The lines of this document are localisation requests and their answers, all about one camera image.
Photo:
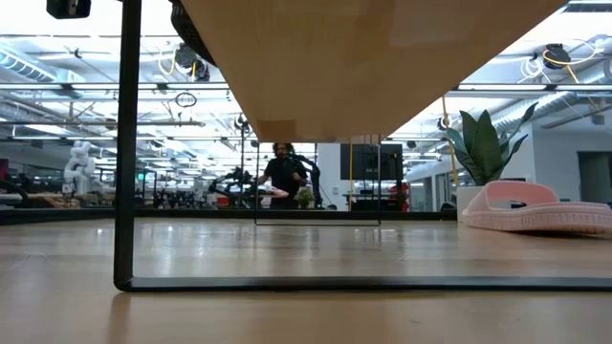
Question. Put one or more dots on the pink rubber slide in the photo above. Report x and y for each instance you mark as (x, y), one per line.
(550, 215)

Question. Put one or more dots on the black background robot arm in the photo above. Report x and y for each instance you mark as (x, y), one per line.
(313, 174)
(234, 177)

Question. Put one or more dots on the light wooden shelf board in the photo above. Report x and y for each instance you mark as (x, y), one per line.
(358, 67)

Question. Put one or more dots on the person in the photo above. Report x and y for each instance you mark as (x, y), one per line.
(282, 177)

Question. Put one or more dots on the small background potted plant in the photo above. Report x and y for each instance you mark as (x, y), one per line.
(306, 197)

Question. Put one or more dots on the black light stand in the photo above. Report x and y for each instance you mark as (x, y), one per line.
(242, 153)

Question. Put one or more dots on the red background object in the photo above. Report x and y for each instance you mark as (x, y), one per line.
(399, 196)

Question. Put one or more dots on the green leafy plant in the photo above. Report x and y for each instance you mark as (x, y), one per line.
(483, 143)

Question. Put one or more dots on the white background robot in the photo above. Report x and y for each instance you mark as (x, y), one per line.
(79, 165)

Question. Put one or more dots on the grey door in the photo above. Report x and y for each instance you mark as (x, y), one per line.
(595, 177)

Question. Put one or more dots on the black wall monitor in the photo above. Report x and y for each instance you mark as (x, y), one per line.
(363, 162)

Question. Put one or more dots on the black table edge rail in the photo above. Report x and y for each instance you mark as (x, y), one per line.
(191, 213)

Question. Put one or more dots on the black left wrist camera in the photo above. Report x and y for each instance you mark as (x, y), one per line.
(67, 9)

